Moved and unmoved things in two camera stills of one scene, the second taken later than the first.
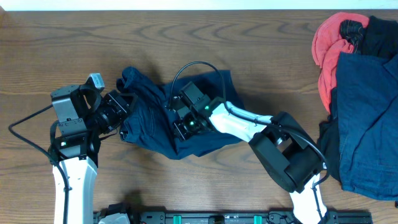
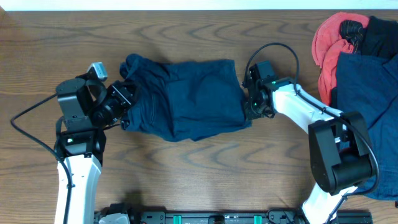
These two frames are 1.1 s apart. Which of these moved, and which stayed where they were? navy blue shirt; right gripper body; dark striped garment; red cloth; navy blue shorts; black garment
Moved: navy blue shorts; right gripper body
Stayed: black garment; dark striped garment; red cloth; navy blue shirt
